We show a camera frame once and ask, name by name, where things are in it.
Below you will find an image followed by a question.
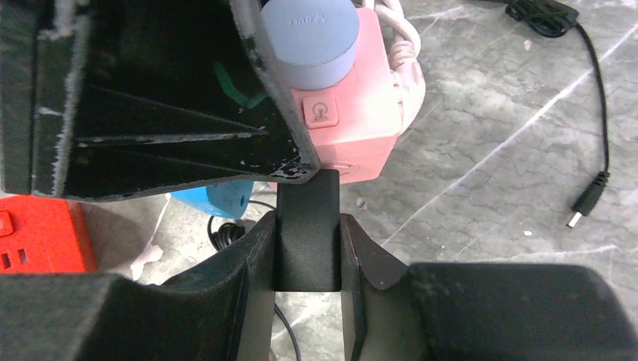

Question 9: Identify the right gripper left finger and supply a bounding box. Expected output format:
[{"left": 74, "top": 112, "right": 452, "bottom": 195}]
[{"left": 1, "top": 212, "right": 275, "bottom": 360}]

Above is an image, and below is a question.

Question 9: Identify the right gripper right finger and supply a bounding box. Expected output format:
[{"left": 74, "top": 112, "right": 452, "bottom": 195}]
[{"left": 340, "top": 214, "right": 637, "bottom": 360}]

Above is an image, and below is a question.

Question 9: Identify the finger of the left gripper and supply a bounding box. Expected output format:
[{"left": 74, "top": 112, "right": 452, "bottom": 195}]
[{"left": 1, "top": 1, "right": 320, "bottom": 202}]

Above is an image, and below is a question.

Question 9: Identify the teal blue plug adapter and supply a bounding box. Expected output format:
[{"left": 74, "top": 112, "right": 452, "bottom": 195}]
[{"left": 170, "top": 180, "right": 254, "bottom": 220}]

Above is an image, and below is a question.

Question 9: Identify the black charger with thin cable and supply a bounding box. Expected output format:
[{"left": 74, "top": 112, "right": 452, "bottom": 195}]
[{"left": 206, "top": 0, "right": 612, "bottom": 361}]

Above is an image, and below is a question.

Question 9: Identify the red cube socket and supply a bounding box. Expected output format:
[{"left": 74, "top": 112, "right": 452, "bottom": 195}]
[{"left": 1, "top": 196, "right": 99, "bottom": 275}]

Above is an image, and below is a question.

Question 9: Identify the pink socket adapter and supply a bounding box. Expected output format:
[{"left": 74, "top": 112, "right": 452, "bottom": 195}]
[{"left": 261, "top": 1, "right": 402, "bottom": 184}]

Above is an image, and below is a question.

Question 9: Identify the light blue cable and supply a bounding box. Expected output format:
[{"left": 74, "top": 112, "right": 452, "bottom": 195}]
[{"left": 260, "top": 0, "right": 361, "bottom": 92}]

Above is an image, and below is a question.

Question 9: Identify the white power cord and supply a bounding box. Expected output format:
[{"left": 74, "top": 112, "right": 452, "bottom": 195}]
[{"left": 358, "top": 0, "right": 427, "bottom": 135}]

